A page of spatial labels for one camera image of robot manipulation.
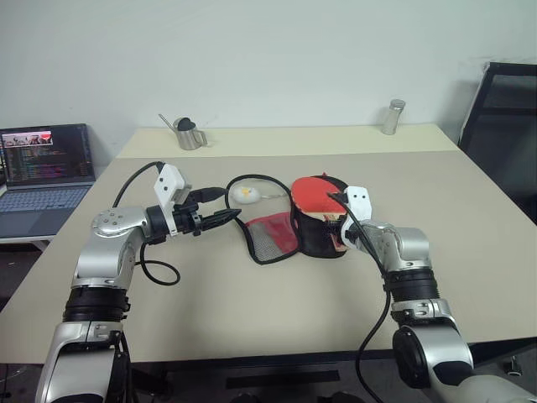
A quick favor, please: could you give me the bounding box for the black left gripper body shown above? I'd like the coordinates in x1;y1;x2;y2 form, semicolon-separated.
171;191;206;238

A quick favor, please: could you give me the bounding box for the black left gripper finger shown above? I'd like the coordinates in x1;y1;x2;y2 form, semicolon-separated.
199;207;244;233
190;187;226;206

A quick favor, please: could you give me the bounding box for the red table tennis paddle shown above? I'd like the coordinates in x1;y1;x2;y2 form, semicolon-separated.
289;175;350;222

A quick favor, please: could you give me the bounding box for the red black paddle case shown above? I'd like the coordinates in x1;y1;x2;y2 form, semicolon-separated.
226;171;350;267

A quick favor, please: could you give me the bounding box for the white round yellow-spotted object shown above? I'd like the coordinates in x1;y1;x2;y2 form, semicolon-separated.
227;184;263;206

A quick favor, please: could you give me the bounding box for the steel pitcher with long spout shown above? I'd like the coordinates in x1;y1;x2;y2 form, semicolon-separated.
158;113;210;151

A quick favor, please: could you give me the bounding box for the open grey laptop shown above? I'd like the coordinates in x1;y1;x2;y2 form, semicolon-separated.
0;123;98;243

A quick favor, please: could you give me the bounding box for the black crossbar under table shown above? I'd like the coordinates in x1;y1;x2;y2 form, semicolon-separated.
226;370;341;390

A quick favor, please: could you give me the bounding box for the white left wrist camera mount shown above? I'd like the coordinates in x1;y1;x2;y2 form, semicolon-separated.
152;164;193;234

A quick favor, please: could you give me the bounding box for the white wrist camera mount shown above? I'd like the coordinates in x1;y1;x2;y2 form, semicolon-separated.
340;186;373;245
152;164;193;234

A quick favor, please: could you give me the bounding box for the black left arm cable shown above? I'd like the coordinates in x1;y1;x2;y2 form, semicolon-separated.
112;160;182;287

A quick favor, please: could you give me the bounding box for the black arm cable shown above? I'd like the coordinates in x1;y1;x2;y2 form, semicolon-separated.
112;160;182;287
326;191;396;403

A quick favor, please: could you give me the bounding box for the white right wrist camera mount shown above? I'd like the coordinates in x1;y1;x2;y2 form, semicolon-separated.
340;186;373;245

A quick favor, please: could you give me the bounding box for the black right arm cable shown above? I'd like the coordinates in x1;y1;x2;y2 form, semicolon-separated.
326;191;396;403

